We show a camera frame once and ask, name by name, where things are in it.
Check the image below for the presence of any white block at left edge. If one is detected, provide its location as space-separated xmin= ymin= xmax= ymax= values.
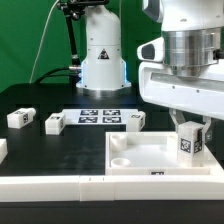
xmin=0 ymin=139 xmax=8 ymax=164

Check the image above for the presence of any black cable bundle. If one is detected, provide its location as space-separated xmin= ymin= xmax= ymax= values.
xmin=33 ymin=66 xmax=83 ymax=85

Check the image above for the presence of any white sheet with markers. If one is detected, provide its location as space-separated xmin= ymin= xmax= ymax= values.
xmin=63 ymin=109 xmax=138 ymax=125

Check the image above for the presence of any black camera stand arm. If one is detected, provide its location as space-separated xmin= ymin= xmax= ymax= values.
xmin=57 ymin=0 xmax=110 ymax=85

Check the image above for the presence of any white U-shaped obstacle fence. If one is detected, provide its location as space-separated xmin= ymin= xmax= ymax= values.
xmin=0 ymin=136 xmax=224 ymax=203

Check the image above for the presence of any white cable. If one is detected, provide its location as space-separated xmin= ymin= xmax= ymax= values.
xmin=29 ymin=0 xmax=61 ymax=84

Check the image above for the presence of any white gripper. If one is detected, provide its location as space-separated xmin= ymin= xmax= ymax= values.
xmin=137 ymin=37 xmax=224 ymax=144

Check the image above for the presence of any white square table top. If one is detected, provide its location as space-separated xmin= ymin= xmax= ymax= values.
xmin=104 ymin=131 xmax=223 ymax=176

